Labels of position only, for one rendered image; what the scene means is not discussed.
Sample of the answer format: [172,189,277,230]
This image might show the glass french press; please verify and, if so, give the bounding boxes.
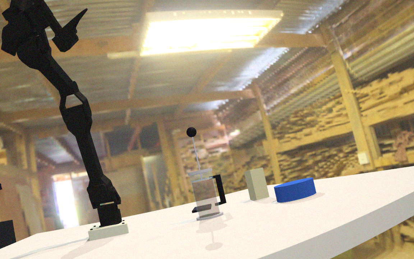
[187,127,226,221]

